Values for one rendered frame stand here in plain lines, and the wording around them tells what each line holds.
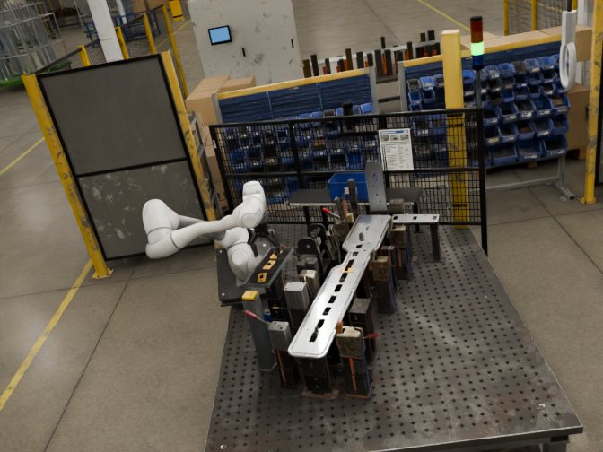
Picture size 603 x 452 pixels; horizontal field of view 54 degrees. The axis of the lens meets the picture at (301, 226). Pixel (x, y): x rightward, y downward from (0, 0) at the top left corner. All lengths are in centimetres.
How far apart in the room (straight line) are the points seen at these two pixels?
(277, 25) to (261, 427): 783
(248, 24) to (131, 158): 487
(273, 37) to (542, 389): 795
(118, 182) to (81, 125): 60
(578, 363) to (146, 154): 381
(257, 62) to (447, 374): 775
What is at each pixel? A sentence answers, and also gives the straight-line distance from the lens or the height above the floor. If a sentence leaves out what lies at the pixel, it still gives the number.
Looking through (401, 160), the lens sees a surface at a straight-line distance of 397.
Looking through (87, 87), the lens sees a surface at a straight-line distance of 545.
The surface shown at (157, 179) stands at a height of 89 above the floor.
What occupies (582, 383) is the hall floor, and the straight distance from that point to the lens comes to 402.
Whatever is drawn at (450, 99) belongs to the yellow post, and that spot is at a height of 160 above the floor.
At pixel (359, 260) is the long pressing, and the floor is 100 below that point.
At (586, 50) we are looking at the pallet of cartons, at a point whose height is 115.
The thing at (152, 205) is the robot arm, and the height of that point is 154.
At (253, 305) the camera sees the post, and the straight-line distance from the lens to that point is 288.
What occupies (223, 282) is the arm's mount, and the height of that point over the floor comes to 82.
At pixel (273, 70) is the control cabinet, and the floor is 73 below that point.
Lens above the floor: 268
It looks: 26 degrees down
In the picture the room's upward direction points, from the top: 11 degrees counter-clockwise
